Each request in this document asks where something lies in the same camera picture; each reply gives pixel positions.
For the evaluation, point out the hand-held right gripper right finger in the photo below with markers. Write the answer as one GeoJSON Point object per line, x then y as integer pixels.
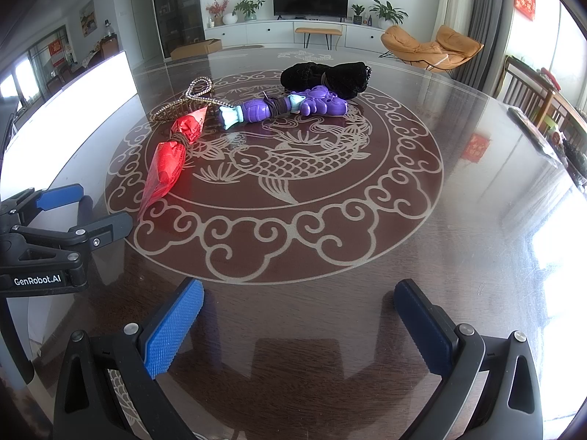
{"type": "Point", "coordinates": [424, 330]}

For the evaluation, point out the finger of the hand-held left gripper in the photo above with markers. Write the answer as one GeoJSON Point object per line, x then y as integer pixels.
{"type": "Point", "coordinates": [105, 229]}
{"type": "Point", "coordinates": [55, 198]}

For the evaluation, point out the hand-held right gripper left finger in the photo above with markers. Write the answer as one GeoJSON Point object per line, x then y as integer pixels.
{"type": "Point", "coordinates": [174, 325]}

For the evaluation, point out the brown patterned desktop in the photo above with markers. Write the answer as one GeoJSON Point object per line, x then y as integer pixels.
{"type": "Point", "coordinates": [458, 238]}

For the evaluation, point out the red foil packet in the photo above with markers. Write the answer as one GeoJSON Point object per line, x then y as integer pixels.
{"type": "Point", "coordinates": [167, 169]}

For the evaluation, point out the red door poster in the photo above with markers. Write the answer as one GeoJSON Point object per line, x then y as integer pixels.
{"type": "Point", "coordinates": [56, 50]}

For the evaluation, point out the wooden side cabinet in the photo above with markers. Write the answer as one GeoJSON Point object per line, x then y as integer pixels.
{"type": "Point", "coordinates": [110, 48]}

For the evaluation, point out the cardboard box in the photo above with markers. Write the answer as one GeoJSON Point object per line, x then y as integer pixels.
{"type": "Point", "coordinates": [197, 48]}

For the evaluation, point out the dark glass display cabinet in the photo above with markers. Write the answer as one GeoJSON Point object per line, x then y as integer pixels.
{"type": "Point", "coordinates": [176, 9]}

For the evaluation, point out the dark flat pouch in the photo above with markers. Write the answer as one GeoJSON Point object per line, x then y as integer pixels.
{"type": "Point", "coordinates": [534, 130]}

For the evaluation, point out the white round vase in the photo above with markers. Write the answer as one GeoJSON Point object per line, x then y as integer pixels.
{"type": "Point", "coordinates": [230, 19]}

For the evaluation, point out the purple plastic toy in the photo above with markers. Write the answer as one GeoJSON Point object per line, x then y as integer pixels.
{"type": "Point", "coordinates": [316, 103]}

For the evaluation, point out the red flower plant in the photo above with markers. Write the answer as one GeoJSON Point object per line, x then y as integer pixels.
{"type": "Point", "coordinates": [217, 9]}

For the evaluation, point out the white television cabinet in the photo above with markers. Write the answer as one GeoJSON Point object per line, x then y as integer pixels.
{"type": "Point", "coordinates": [270, 32]}

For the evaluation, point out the wooden dining chair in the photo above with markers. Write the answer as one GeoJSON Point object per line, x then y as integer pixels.
{"type": "Point", "coordinates": [527, 87]}

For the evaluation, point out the green plant in glass vase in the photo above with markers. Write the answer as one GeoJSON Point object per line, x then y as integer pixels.
{"type": "Point", "coordinates": [248, 7]}

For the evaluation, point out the black fuzzy rolled socks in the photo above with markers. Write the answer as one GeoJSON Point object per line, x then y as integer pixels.
{"type": "Point", "coordinates": [321, 75]}

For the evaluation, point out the orange lounge chair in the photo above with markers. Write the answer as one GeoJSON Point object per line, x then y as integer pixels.
{"type": "Point", "coordinates": [412, 46]}

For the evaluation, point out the wooden bench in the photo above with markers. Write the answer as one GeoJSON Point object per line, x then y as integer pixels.
{"type": "Point", "coordinates": [318, 31]}

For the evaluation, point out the grey curtain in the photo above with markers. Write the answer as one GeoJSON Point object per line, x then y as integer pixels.
{"type": "Point", "coordinates": [493, 23]}

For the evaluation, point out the large potted green plant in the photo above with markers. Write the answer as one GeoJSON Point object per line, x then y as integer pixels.
{"type": "Point", "coordinates": [387, 11]}

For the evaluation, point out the small potted plant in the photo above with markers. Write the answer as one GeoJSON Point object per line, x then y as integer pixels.
{"type": "Point", "coordinates": [358, 11]}

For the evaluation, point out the white covered standing air conditioner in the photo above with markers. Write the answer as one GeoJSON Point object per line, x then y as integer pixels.
{"type": "Point", "coordinates": [454, 0]}

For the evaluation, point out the framed wall painting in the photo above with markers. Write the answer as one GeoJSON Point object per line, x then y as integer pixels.
{"type": "Point", "coordinates": [87, 18]}

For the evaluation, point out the red wall hanging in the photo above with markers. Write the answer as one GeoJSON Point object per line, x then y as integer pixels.
{"type": "Point", "coordinates": [525, 0]}

